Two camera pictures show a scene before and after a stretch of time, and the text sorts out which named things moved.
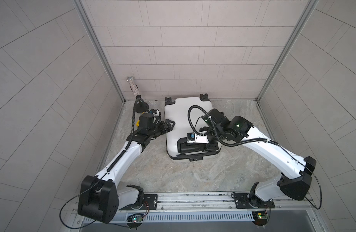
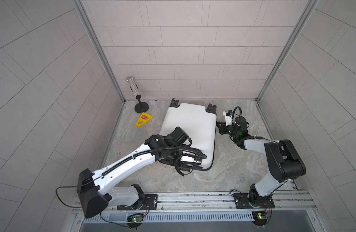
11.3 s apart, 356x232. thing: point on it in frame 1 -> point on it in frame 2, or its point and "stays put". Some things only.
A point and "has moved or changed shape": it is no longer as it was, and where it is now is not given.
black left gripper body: (156, 131) -> (176, 161)
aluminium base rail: (290, 201) stays put
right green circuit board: (260, 217) stays put
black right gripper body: (211, 144) -> (227, 129)
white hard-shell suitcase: (186, 113) has moved or changed shape
